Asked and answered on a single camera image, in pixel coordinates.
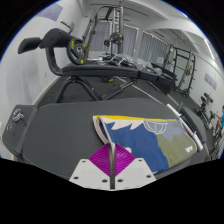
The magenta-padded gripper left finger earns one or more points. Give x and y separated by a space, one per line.
100 160

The black roller-pad adjustable bench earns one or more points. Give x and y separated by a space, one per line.
100 70

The blue olive patterned towel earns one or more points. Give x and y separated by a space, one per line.
140 143

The black box platform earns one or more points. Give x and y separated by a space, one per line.
165 81

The person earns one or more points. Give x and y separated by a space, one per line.
221 116

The black power rack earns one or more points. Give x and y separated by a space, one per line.
190 66

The grey smith machine frame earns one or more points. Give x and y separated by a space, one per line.
120 20

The small purple wall poster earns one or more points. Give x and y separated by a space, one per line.
210 81

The group of dumbbells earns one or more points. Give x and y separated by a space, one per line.
116 60

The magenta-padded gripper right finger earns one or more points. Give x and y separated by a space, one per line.
125 160

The metal key bunch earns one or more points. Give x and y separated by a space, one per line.
16 115

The grey window curtain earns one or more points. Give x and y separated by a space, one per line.
130 38
153 46

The black padded workout bench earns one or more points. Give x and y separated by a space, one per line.
60 133

